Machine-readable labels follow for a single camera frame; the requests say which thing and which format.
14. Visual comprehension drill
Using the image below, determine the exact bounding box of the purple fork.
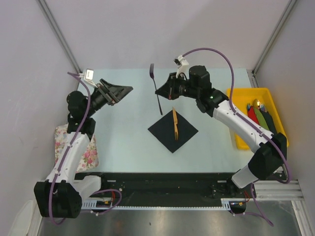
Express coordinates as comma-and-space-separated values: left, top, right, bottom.
149, 63, 163, 116

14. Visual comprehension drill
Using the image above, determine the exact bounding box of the gold knife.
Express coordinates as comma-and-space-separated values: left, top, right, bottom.
172, 107, 179, 141

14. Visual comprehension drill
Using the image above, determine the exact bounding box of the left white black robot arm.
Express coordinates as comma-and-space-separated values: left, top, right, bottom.
34, 79, 133, 218

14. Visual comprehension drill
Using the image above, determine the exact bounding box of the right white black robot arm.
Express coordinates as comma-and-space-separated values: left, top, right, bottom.
155, 65, 287, 189

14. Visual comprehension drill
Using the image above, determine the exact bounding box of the red rolled napkin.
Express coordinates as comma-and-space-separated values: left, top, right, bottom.
247, 103, 259, 124

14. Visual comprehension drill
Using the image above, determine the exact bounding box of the green rolled napkin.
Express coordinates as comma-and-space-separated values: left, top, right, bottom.
253, 107, 269, 130

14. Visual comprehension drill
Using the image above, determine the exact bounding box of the dark rolled napkin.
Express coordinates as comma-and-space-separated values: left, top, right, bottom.
260, 110, 277, 134

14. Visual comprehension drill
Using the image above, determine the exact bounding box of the floral cloth mat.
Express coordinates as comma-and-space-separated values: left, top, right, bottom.
54, 124, 99, 173

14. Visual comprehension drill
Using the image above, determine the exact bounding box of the gold spoon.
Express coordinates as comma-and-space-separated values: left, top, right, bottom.
253, 99, 260, 109

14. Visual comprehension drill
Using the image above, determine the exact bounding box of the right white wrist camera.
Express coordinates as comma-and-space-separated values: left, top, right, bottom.
174, 55, 189, 78

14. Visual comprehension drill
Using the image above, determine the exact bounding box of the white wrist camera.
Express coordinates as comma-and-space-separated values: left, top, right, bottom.
174, 55, 189, 78
83, 69, 97, 88

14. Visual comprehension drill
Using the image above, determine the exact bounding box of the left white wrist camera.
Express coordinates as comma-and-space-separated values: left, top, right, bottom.
83, 69, 97, 88

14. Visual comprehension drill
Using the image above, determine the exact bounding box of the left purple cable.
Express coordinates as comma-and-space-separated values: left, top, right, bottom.
48, 72, 123, 225

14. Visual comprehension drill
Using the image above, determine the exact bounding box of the purple cable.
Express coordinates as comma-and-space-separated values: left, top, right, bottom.
48, 72, 123, 225
179, 47, 291, 227

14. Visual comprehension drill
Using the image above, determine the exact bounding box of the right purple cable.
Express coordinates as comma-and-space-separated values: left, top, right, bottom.
179, 47, 291, 227

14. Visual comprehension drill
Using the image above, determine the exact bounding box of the right corner aluminium post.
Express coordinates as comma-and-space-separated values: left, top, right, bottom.
252, 0, 299, 77

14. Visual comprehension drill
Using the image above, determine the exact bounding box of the corner aluminium post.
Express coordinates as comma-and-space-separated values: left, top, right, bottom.
36, 0, 82, 73
252, 0, 299, 77

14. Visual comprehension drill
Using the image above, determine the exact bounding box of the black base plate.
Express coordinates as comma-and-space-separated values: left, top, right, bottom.
75, 172, 256, 213

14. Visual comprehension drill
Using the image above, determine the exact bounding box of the left corner aluminium post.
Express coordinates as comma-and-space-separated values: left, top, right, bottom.
36, 0, 82, 73

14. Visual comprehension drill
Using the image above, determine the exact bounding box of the white cable duct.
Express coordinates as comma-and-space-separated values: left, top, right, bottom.
81, 199, 234, 211

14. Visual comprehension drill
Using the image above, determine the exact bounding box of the aluminium frame rail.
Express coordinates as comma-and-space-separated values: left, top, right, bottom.
254, 180, 304, 201

